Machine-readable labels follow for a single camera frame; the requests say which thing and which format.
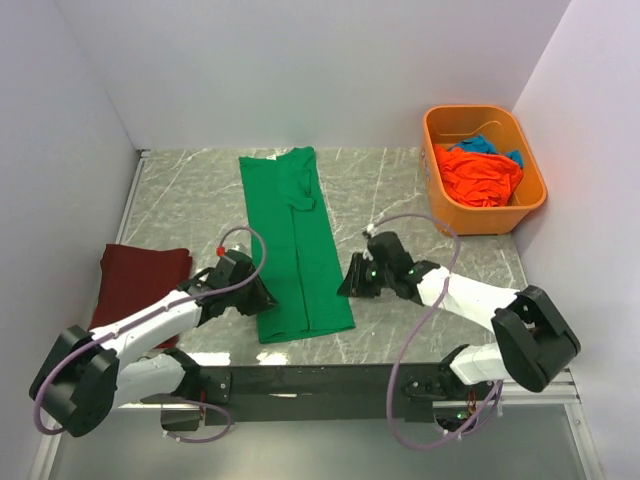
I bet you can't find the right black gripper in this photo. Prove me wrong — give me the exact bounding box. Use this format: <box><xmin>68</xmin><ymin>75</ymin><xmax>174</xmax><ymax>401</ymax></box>
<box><xmin>336</xmin><ymin>252</ymin><xmax>394</xmax><ymax>299</ymax></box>

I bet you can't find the green t shirt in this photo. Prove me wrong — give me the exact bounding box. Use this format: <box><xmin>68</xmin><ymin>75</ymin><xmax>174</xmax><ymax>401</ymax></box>
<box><xmin>239</xmin><ymin>147</ymin><xmax>355</xmax><ymax>344</ymax></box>

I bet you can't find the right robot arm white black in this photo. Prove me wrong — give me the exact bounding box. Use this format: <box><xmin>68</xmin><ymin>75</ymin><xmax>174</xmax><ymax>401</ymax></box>
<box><xmin>337</xmin><ymin>232</ymin><xmax>581</xmax><ymax>400</ymax></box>

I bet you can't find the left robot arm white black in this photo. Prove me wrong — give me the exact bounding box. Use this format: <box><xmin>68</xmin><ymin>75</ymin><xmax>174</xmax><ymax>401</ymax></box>
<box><xmin>29</xmin><ymin>249</ymin><xmax>277</xmax><ymax>437</ymax></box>

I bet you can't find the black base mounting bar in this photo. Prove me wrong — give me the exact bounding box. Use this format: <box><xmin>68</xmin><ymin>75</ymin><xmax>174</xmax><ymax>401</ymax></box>
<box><xmin>191</xmin><ymin>363</ymin><xmax>491</xmax><ymax>423</ymax></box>

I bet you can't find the folded dark red t shirt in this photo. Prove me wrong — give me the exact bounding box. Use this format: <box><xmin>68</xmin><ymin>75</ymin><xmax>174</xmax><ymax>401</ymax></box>
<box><xmin>89</xmin><ymin>244</ymin><xmax>193</xmax><ymax>330</ymax></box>

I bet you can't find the orange t shirt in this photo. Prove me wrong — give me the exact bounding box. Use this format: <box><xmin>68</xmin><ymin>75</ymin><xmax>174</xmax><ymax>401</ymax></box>
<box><xmin>434</xmin><ymin>145</ymin><xmax>523</xmax><ymax>208</ymax></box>

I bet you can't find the orange plastic basket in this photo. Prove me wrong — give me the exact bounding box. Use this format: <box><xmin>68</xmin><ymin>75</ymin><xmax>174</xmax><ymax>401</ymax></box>
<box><xmin>420</xmin><ymin>105</ymin><xmax>547</xmax><ymax>236</ymax></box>

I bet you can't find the blue t shirt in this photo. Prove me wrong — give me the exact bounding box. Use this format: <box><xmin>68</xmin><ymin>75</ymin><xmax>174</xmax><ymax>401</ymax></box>
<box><xmin>449</xmin><ymin>134</ymin><xmax>524</xmax><ymax>169</ymax></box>

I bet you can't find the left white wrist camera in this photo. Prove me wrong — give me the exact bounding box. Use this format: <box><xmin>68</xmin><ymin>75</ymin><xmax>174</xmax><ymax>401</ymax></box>
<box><xmin>215</xmin><ymin>243</ymin><xmax>247</xmax><ymax>257</ymax></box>

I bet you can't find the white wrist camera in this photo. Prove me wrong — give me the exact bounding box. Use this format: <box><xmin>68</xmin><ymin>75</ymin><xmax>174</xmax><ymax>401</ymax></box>
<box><xmin>362</xmin><ymin>223</ymin><xmax>378</xmax><ymax>241</ymax></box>
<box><xmin>215</xmin><ymin>243</ymin><xmax>247</xmax><ymax>257</ymax></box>

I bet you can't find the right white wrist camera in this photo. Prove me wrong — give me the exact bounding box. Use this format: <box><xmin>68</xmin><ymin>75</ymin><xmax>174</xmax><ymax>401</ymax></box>
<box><xmin>362</xmin><ymin>223</ymin><xmax>378</xmax><ymax>241</ymax></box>

